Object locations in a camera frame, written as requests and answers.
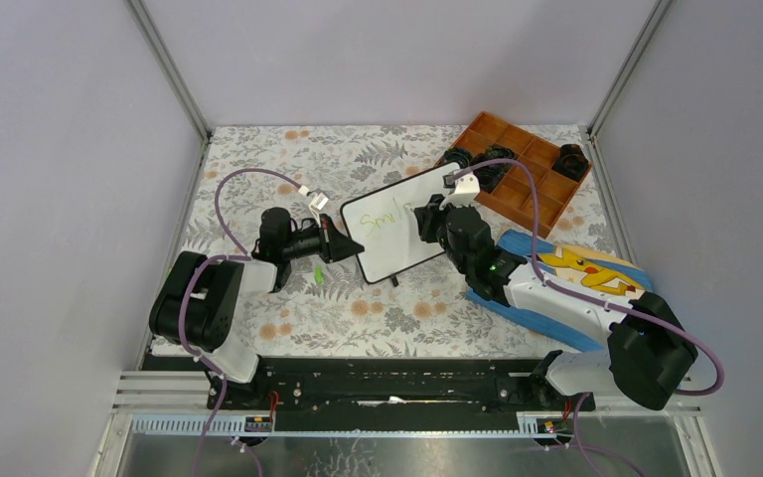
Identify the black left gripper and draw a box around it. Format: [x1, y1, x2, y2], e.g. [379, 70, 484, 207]
[282, 213, 364, 263]

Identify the white whiteboard black frame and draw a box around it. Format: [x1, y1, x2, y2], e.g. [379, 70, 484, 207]
[340, 163, 459, 284]

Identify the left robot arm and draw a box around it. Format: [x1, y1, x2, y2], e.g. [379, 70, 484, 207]
[149, 208, 365, 408]

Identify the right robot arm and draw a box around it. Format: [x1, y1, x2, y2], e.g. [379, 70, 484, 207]
[413, 194, 697, 410]

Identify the black rings left compartment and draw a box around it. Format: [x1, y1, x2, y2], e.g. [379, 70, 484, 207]
[440, 147, 475, 169]

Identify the black rings compartment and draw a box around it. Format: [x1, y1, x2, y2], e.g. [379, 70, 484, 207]
[551, 143, 589, 183]
[473, 144, 520, 195]
[440, 147, 475, 169]

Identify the black rings middle compartment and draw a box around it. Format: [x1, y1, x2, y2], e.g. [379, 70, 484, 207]
[473, 144, 520, 195]

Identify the black rings right compartment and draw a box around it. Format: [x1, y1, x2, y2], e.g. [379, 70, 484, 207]
[551, 143, 589, 183]

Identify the blue Pikachu cloth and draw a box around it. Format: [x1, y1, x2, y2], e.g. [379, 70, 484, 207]
[466, 240, 652, 352]

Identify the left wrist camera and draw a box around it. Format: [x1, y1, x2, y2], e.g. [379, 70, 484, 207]
[298, 185, 330, 227]

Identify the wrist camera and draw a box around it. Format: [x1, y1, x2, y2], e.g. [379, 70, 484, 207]
[298, 185, 330, 227]
[440, 171, 481, 210]

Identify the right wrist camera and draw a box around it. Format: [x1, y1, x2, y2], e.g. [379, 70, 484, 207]
[440, 171, 481, 210]

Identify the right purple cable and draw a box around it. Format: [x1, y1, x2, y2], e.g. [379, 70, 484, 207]
[453, 158, 726, 398]

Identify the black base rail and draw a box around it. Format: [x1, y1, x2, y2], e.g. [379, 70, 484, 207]
[143, 357, 596, 433]

